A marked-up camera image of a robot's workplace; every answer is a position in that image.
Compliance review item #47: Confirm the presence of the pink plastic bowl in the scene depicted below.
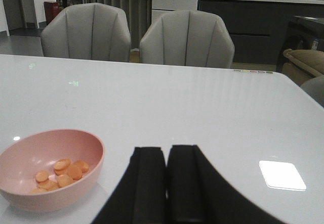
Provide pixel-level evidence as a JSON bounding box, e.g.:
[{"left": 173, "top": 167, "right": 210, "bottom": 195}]
[{"left": 1, "top": 129, "right": 105, "bottom": 212}]

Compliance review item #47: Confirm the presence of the dark grey sideboard counter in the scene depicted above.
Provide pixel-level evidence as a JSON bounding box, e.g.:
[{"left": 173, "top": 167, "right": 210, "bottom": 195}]
[{"left": 198, "top": 0, "right": 323, "bottom": 65}]

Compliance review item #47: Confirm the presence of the left grey upholstered chair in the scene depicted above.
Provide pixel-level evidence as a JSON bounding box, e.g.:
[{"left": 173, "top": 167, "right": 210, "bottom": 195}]
[{"left": 40, "top": 3, "right": 131, "bottom": 62}]

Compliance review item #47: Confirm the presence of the orange ham slice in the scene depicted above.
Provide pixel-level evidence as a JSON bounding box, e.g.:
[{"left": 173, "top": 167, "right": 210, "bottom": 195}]
[
  {"left": 53, "top": 158, "right": 71, "bottom": 171},
  {"left": 57, "top": 174, "right": 74, "bottom": 188},
  {"left": 66, "top": 164, "right": 83, "bottom": 180},
  {"left": 29, "top": 188, "right": 47, "bottom": 194},
  {"left": 35, "top": 170, "right": 49, "bottom": 183},
  {"left": 73, "top": 160, "right": 90, "bottom": 173},
  {"left": 37, "top": 180, "right": 59, "bottom": 191}
]

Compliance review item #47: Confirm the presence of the dark side table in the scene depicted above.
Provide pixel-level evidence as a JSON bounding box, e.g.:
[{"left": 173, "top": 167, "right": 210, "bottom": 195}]
[{"left": 276, "top": 16, "right": 323, "bottom": 72}]

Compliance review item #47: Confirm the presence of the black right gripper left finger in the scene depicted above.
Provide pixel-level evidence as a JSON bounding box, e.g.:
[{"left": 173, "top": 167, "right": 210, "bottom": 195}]
[{"left": 92, "top": 147, "right": 166, "bottom": 223}]

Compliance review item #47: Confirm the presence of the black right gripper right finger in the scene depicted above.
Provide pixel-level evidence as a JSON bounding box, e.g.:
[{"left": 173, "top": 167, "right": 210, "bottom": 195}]
[{"left": 167, "top": 145, "right": 281, "bottom": 223}]

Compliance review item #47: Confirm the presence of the grey chair at right edge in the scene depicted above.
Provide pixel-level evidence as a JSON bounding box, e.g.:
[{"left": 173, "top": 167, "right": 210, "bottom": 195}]
[{"left": 300, "top": 75, "right": 324, "bottom": 107}]

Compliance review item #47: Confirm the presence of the red trash bin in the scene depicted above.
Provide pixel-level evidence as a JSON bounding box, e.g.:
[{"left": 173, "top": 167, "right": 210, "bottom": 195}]
[{"left": 44, "top": 1, "right": 61, "bottom": 24}]

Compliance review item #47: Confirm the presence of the grey upholstered chair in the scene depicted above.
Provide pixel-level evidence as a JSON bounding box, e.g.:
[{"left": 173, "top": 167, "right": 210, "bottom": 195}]
[
  {"left": 139, "top": 10, "right": 235, "bottom": 68},
  {"left": 40, "top": 3, "right": 131, "bottom": 62}
]

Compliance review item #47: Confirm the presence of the right grey upholstered chair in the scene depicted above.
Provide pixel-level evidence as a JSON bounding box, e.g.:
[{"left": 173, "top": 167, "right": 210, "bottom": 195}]
[{"left": 139, "top": 10, "right": 235, "bottom": 68}]

